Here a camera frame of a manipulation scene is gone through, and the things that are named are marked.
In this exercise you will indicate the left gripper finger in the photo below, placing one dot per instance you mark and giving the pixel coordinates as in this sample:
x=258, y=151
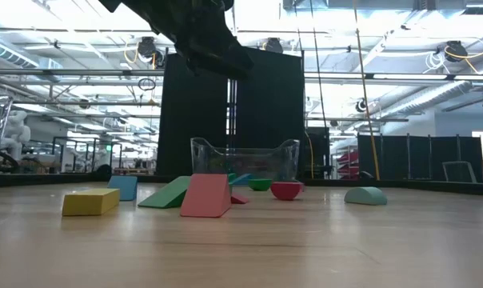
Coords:
x=194, y=64
x=225, y=60

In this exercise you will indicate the small blue block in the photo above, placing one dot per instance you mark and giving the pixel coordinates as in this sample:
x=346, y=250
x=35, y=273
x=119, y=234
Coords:
x=243, y=180

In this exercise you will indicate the green half-cylinder block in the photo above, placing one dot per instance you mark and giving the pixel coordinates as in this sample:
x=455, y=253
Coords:
x=260, y=185

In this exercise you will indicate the green rectangular block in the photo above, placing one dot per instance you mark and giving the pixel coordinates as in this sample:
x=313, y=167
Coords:
x=167, y=196

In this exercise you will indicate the red wedge block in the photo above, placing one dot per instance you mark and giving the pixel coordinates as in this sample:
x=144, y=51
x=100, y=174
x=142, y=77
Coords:
x=238, y=198

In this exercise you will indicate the blue wedge block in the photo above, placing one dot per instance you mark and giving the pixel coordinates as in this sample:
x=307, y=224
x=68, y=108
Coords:
x=123, y=188

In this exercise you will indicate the red half-cylinder block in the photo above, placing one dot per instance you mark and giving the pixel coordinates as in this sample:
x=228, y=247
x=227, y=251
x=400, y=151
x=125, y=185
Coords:
x=286, y=192

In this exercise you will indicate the yellow rectangular block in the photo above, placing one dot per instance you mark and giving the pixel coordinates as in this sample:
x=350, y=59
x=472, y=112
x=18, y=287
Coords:
x=89, y=203

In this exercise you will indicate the light teal half-cylinder block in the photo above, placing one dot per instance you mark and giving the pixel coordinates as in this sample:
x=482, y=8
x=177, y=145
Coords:
x=365, y=197

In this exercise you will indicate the black folding partition screen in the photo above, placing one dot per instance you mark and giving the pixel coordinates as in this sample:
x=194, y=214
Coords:
x=193, y=120

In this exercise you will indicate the small green block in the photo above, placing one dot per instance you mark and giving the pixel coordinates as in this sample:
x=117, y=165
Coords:
x=232, y=177

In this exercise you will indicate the salmon triangular block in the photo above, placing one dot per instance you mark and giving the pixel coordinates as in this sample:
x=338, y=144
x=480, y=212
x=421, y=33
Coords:
x=205, y=196

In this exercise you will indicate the red shelf bins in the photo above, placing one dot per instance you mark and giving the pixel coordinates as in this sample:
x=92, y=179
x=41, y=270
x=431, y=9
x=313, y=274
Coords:
x=349, y=158

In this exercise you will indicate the white humanoid robot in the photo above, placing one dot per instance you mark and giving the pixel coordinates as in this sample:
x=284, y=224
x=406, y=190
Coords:
x=15, y=132

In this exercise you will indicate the black partition row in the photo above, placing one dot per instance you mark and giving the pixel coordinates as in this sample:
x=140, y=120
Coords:
x=393, y=160

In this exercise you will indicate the black metal table frame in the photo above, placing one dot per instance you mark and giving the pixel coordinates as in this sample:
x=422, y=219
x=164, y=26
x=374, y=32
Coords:
x=45, y=181

